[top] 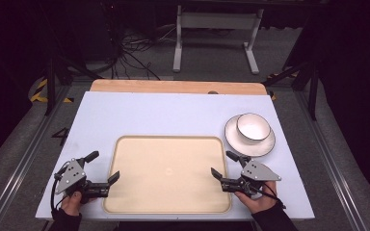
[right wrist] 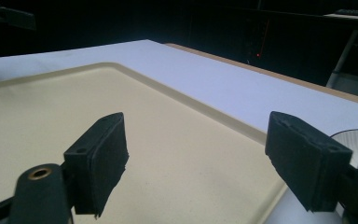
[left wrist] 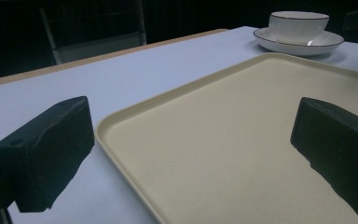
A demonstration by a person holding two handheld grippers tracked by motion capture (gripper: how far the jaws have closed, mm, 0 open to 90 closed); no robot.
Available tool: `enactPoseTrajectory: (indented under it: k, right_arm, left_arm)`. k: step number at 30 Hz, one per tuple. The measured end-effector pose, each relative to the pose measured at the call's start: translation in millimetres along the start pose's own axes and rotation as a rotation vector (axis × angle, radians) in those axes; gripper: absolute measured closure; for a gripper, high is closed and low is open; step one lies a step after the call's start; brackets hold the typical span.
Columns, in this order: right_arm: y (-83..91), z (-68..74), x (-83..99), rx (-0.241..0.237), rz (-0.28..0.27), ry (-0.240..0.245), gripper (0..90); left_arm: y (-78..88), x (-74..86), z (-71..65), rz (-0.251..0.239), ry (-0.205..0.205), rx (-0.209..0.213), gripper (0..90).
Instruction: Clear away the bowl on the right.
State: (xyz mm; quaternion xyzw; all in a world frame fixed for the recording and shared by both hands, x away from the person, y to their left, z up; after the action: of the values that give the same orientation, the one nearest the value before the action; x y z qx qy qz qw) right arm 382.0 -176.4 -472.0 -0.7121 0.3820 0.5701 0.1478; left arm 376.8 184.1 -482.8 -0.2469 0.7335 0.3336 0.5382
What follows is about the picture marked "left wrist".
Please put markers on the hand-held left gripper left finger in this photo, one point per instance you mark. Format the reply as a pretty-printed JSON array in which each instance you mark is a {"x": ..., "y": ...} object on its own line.
[{"x": 48, "y": 149}]

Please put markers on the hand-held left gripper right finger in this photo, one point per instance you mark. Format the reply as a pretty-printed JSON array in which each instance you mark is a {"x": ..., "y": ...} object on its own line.
[{"x": 338, "y": 149}]

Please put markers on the white saucer with dark rim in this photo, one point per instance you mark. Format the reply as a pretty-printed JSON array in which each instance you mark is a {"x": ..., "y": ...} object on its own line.
[{"x": 329, "y": 42}]

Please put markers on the beige plastic tray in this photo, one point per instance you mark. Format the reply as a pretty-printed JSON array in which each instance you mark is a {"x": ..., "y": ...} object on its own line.
[{"x": 230, "y": 140}]

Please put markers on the white cup with dark rim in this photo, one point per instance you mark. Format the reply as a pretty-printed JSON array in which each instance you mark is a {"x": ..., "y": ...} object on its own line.
[{"x": 296, "y": 26}]

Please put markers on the metal frame chair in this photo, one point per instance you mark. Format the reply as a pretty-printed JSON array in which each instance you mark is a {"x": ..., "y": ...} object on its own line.
[{"x": 96, "y": 43}]

